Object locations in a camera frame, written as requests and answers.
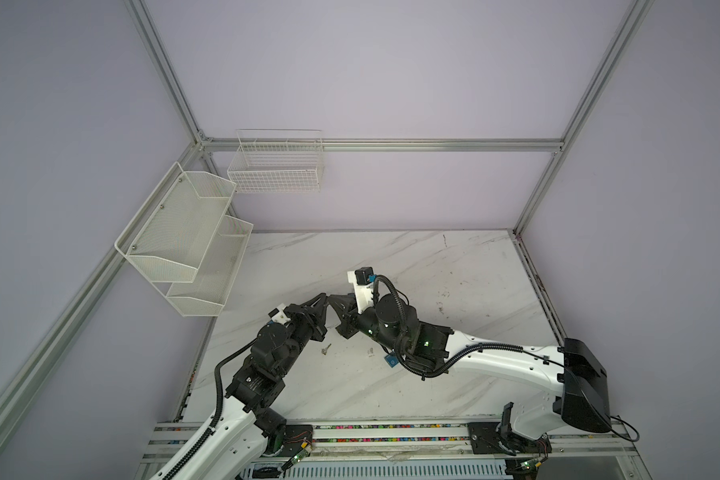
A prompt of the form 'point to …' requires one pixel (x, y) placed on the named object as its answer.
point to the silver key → (324, 350)
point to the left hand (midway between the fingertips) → (327, 292)
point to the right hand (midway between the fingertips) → (326, 299)
